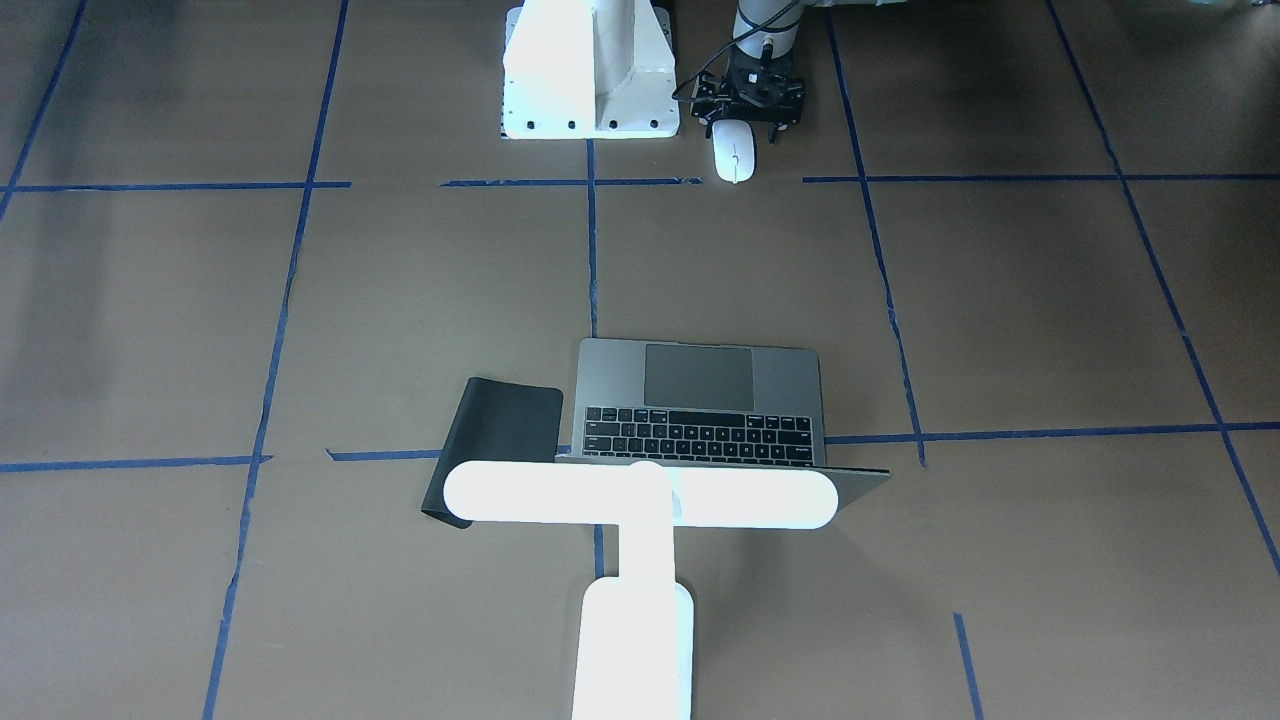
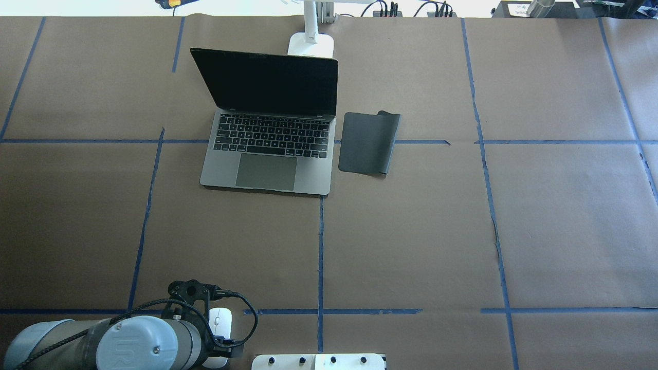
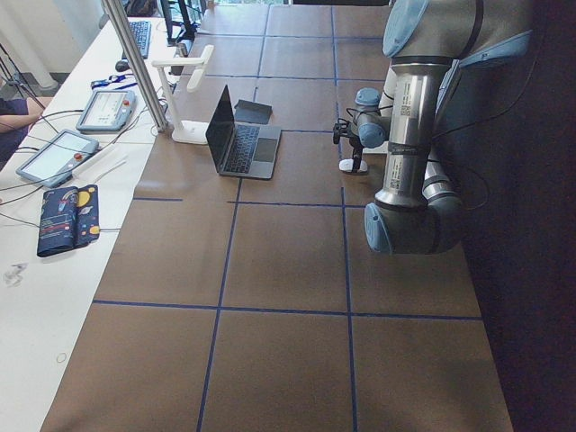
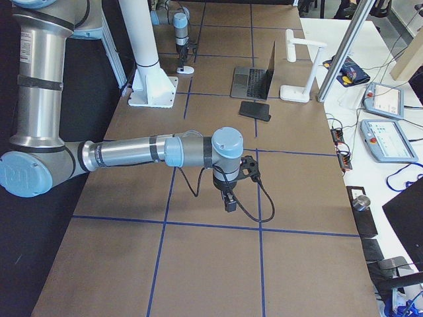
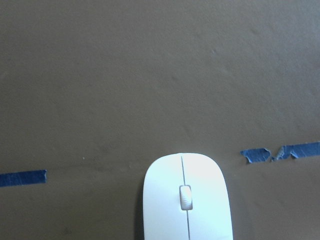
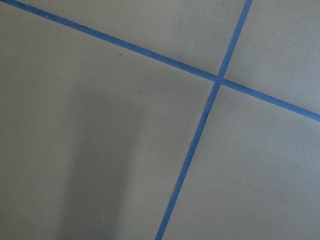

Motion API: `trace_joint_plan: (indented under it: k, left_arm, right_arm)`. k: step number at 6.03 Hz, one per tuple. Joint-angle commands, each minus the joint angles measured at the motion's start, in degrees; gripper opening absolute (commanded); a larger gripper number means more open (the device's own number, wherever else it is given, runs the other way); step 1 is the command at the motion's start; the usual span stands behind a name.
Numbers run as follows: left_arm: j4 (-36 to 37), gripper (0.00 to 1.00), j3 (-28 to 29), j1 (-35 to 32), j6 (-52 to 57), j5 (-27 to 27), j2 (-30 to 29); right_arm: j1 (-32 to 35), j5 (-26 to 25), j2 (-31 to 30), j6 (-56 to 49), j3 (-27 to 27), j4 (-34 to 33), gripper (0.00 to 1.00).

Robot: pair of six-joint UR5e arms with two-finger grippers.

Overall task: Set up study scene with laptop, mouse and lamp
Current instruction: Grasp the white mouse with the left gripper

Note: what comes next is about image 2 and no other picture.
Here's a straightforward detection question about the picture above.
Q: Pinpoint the dark grey mouse pad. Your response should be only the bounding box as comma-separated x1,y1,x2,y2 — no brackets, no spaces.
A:
338,110,402,175

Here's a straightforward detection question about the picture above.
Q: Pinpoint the grey laptop computer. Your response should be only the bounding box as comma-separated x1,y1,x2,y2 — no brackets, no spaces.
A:
190,48,339,196

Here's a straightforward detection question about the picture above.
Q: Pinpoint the white computer mouse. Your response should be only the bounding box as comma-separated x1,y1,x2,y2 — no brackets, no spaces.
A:
203,307,232,369

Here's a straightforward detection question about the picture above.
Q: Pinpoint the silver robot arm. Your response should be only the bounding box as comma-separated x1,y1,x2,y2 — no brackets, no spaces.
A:
2,316,208,369

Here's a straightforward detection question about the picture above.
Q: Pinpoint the black orange power hub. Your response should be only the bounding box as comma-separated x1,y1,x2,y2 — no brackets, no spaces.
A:
361,1,404,18

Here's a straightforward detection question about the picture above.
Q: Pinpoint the orange black tool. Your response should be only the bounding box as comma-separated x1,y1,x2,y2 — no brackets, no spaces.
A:
154,0,197,10

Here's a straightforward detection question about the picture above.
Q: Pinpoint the black box with label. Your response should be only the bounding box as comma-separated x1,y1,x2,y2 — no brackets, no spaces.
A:
491,1,578,19

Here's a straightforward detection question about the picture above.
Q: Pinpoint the silver metal cylinder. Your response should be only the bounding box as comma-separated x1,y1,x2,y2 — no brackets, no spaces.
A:
526,0,556,19

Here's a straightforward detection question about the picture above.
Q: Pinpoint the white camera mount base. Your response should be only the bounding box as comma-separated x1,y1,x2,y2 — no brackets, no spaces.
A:
251,353,387,369

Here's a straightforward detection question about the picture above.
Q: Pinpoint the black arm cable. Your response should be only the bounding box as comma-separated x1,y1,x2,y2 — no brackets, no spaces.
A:
13,290,259,370

